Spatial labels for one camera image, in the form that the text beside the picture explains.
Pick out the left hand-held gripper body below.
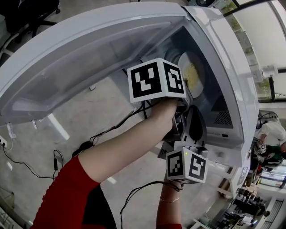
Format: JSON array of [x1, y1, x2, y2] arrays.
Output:
[[126, 57, 193, 142]]

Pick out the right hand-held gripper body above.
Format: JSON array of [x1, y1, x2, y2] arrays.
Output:
[[157, 104, 210, 185]]

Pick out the white round plate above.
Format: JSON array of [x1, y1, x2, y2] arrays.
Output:
[[177, 51, 206, 99]]

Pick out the white microwave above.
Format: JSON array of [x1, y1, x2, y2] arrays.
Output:
[[0, 0, 260, 186]]

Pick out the person's right forearm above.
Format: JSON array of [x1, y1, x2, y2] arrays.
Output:
[[156, 181, 183, 226]]

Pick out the person's left forearm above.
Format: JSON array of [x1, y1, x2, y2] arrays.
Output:
[[77, 97, 179, 184]]

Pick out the person's black trousers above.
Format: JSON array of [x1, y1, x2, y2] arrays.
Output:
[[82, 185, 117, 229]]

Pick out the person's red top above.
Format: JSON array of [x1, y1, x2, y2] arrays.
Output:
[[30, 155, 183, 229]]

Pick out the black-framed window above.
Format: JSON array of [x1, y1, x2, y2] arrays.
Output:
[[221, 0, 286, 103]]

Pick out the thin wrist bracelet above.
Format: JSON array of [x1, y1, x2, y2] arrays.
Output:
[[160, 196, 181, 203]]

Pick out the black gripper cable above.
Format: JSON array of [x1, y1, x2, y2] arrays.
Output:
[[120, 180, 184, 229], [71, 99, 157, 157]]

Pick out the black floor cable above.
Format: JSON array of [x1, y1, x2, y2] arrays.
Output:
[[1, 145, 64, 180]]

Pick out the white cable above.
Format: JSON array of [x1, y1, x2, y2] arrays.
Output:
[[0, 131, 14, 151]]

